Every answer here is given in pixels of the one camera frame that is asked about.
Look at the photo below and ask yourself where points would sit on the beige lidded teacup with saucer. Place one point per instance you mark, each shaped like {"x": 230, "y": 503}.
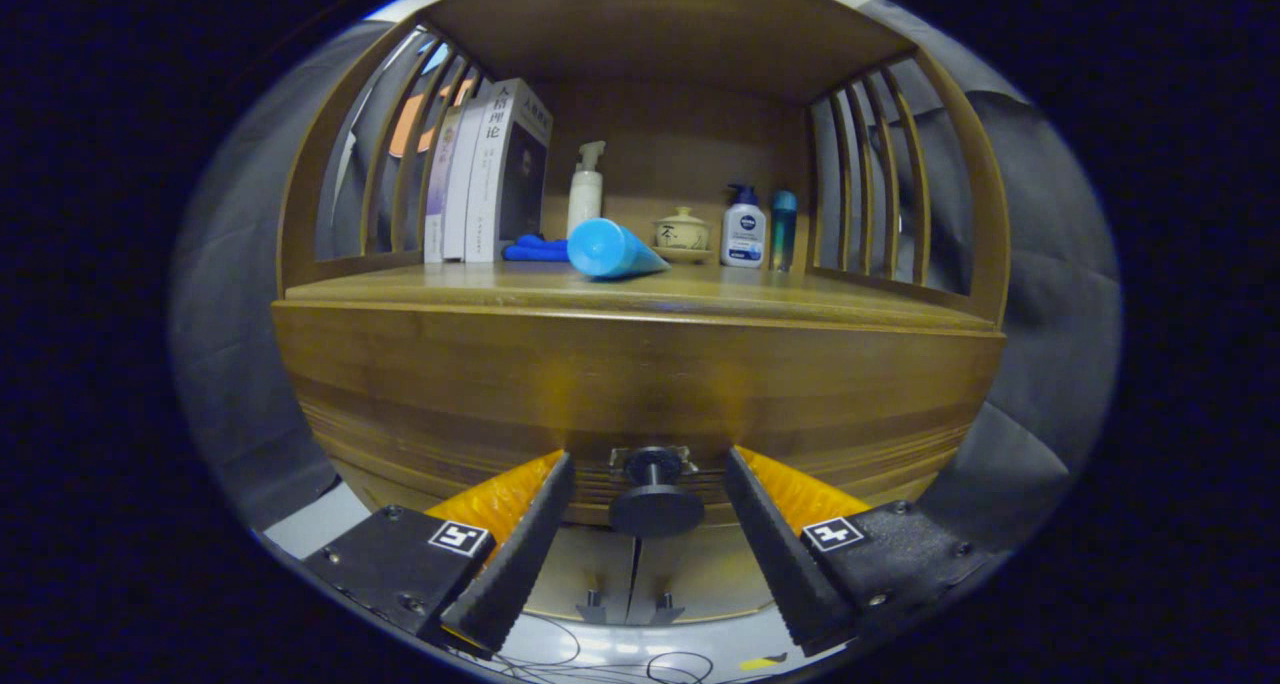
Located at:
{"x": 683, "y": 234}

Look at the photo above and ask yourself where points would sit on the thin white book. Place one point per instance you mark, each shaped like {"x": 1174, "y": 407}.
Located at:
{"x": 460, "y": 194}

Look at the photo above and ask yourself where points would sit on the thick white book dark portrait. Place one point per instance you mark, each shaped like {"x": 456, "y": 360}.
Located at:
{"x": 490, "y": 184}

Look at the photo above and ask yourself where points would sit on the wooden cabinet door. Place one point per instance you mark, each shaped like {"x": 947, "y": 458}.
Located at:
{"x": 590, "y": 564}
{"x": 700, "y": 574}

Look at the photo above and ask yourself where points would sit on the white pump bottle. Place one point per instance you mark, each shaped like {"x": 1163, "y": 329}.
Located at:
{"x": 584, "y": 199}

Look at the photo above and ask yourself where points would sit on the thin pale purple book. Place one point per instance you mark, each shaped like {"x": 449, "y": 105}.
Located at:
{"x": 436, "y": 204}

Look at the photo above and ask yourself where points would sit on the wooden cabinet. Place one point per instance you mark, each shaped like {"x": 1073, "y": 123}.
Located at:
{"x": 680, "y": 154}

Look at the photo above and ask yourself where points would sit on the blue and white cleanser tube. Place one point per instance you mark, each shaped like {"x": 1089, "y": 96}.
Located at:
{"x": 605, "y": 249}

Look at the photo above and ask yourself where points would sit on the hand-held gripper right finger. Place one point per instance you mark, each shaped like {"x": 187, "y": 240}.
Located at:
{"x": 780, "y": 554}

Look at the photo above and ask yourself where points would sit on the yellow floor tape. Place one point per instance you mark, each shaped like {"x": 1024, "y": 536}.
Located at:
{"x": 765, "y": 662}

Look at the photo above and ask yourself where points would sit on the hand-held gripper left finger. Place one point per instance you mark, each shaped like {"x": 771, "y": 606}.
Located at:
{"x": 520, "y": 564}

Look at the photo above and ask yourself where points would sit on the teal slim bottle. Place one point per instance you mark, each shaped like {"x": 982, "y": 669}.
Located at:
{"x": 783, "y": 229}

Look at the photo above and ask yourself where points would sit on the white lotion bottle blue cap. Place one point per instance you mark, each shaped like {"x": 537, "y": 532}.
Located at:
{"x": 743, "y": 234}

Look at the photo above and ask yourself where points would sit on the blue folded cloth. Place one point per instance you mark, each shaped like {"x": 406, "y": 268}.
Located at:
{"x": 530, "y": 251}

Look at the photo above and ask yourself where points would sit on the wooden drawer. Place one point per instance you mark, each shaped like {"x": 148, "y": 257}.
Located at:
{"x": 650, "y": 384}

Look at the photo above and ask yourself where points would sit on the black round drawer knob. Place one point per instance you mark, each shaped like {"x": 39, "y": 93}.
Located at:
{"x": 655, "y": 512}

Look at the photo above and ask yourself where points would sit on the wooden countertop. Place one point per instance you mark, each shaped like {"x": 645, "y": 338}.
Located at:
{"x": 760, "y": 289}

